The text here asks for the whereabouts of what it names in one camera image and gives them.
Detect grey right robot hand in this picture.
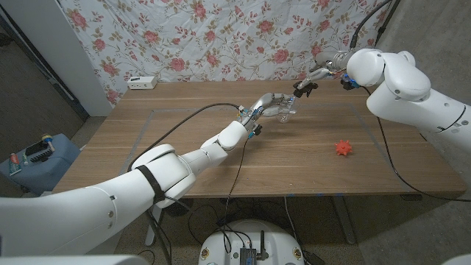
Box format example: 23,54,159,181
296,49,354,91

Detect white power strip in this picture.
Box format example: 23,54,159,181
127,76,158,91

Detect black backdrop stand pole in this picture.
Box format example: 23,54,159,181
374,0,402,47

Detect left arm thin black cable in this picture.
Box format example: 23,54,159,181
216,138,251,258

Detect black power adapter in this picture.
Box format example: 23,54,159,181
303,251,327,265

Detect red green toothpaste tube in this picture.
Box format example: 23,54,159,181
8,152,22,177

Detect grey electronics box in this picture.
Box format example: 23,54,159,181
239,247,258,265

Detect black antenna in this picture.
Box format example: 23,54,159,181
257,230,269,261

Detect black hair brush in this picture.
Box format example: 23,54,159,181
24,141,51,163

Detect left arm thick black cable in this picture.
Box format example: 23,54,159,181
127,102,244,173

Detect white table leg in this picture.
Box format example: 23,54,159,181
144,205,163,247

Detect black round floor object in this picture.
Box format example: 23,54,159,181
167,198,194,218

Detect white robot torso edge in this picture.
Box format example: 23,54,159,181
0,253,150,265

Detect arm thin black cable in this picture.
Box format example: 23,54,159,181
360,85,471,202
216,138,251,258

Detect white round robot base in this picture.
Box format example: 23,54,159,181
198,219,305,265

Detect orange spiky stress ball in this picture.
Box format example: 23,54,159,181
334,138,353,157

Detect grey table leg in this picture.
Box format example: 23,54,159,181
330,195,357,246

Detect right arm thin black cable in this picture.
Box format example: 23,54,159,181
360,85,471,202

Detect right arm thick black cable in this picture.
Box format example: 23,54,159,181
349,0,393,51

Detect floral backdrop cloth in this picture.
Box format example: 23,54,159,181
58,0,393,106

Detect clear plastic dispenser bottle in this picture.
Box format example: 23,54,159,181
274,97,298,124

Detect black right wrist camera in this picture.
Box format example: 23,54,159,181
340,74,361,91

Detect grey floor cable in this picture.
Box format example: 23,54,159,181
283,197,302,255

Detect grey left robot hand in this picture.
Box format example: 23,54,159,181
238,92,298,138

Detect arm thick black cable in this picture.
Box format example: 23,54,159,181
127,102,244,173
349,0,393,51

